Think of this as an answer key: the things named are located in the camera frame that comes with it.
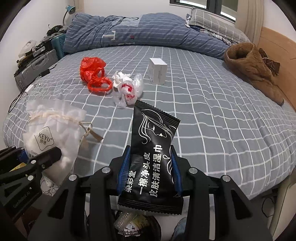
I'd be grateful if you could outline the white cardboard box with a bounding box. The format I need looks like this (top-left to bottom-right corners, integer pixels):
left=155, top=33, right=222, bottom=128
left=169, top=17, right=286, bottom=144
left=148, top=58, right=168, bottom=85

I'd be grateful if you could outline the blue striped quilt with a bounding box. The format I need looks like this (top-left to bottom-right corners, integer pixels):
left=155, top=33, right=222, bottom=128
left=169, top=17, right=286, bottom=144
left=64, top=13, right=229, bottom=59

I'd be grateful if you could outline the red plastic bag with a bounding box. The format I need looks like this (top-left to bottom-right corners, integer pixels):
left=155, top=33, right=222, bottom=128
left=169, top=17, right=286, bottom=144
left=80, top=57, right=113, bottom=93

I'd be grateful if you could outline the grey checked pillow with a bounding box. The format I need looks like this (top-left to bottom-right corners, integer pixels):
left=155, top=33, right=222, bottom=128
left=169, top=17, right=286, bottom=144
left=187, top=9, right=250, bottom=46

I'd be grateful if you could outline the beige curtain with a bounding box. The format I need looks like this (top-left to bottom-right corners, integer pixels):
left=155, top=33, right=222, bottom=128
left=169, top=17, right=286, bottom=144
left=235, top=0, right=264, bottom=45

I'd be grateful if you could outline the clear bag with red print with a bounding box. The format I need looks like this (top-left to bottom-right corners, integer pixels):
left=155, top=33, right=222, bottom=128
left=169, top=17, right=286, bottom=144
left=113, top=74, right=144, bottom=108

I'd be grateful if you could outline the yellow white snack packet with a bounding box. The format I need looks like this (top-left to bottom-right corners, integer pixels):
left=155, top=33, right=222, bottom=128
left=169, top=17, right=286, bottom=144
left=118, top=214, right=149, bottom=237

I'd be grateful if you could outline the grey suitcase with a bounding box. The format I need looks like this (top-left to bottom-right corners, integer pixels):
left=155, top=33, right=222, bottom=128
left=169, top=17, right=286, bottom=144
left=14, top=49, right=58, bottom=91

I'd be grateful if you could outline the crumpled white tissue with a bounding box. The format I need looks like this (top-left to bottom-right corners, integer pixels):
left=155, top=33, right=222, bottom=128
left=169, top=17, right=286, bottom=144
left=112, top=71, right=132, bottom=88

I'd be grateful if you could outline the wooden headboard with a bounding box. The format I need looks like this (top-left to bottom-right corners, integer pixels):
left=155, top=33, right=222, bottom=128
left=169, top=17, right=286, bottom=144
left=258, top=27, right=296, bottom=108

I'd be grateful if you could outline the teal desk lamp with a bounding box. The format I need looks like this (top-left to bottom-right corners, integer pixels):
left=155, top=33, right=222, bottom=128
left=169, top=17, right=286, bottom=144
left=62, top=5, right=76, bottom=25

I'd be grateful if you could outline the KEYU cotton pad bag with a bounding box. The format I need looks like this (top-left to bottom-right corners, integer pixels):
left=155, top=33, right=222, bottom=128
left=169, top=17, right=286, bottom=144
left=23, top=99, right=103, bottom=185

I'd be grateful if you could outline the grey checked bed sheet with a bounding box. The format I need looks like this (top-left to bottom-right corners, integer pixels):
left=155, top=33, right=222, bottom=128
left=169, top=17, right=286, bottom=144
left=3, top=46, right=295, bottom=198

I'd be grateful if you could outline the black wet wipe packet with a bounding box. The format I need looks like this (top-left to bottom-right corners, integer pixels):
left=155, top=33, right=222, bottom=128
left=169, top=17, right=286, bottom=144
left=118, top=100, right=183, bottom=215

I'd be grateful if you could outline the brown fleece jacket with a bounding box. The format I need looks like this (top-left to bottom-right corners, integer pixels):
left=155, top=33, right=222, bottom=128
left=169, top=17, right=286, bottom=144
left=224, top=43, right=285, bottom=106

